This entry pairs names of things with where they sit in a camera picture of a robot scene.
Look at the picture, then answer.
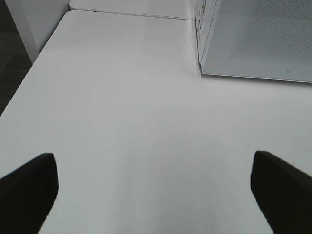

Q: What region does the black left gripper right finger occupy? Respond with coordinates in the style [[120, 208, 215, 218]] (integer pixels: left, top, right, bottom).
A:
[[250, 151, 312, 234]]

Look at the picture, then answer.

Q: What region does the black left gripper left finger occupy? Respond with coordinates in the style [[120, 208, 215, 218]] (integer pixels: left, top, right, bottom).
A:
[[0, 153, 59, 234]]

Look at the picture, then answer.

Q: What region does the white microwave door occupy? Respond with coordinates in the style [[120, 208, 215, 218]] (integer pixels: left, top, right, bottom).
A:
[[200, 0, 312, 83]]

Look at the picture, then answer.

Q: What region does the white microwave oven body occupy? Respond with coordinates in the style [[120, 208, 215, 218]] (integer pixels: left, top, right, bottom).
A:
[[194, 0, 312, 83]]

